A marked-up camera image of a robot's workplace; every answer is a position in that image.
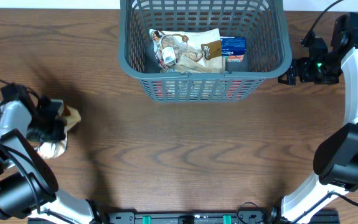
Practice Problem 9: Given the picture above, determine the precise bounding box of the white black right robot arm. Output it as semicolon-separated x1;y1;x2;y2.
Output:
266;12;358;223

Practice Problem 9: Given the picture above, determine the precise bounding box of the blue tissue multipack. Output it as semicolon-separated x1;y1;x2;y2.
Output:
220;37;247;63

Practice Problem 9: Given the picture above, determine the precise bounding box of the grey plastic basket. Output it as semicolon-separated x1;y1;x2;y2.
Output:
118;0;292;103

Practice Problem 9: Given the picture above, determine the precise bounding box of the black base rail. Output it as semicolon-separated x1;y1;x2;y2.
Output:
103;210;341;224

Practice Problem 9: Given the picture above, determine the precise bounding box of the beige snack pouch top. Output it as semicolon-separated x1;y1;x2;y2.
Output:
149;29;223;69

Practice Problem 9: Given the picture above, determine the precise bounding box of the orange yellow cracker package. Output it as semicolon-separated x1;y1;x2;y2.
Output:
151;80;249;101

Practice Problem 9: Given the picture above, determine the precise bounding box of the beige snack pouch bottom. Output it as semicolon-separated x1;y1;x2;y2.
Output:
35;105;82;159

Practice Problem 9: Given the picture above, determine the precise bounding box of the beige snack pouch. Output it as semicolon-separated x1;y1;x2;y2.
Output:
35;105;82;159
160;57;226;73
149;29;223;69

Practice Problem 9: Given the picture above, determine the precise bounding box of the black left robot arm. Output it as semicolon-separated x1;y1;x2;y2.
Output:
0;83;109;223

